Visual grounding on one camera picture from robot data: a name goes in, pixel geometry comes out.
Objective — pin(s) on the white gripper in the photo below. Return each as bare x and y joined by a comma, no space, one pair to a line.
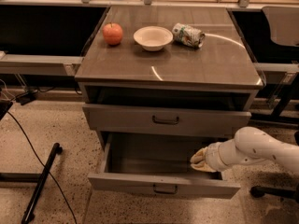
212,156

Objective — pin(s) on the grey drawer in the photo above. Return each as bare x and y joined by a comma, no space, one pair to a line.
154,164
169,121

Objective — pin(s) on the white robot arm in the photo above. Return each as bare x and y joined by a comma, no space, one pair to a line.
249,146

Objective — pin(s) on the grey top drawer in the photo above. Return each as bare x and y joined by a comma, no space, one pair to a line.
169,121

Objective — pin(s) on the grey drawer cabinet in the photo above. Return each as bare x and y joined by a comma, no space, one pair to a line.
218,76

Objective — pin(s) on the crushed green white can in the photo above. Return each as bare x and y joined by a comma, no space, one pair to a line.
188,35

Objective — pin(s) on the white bowl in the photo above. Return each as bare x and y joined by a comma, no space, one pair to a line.
153,38

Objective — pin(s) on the red apple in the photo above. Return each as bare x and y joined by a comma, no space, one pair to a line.
112,34

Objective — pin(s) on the black stand leg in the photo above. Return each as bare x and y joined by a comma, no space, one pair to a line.
38,179

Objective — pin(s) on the grey chair backrest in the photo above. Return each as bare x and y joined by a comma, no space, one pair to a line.
284,25

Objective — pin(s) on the grey metal shelf rail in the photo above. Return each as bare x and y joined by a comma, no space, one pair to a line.
40,65

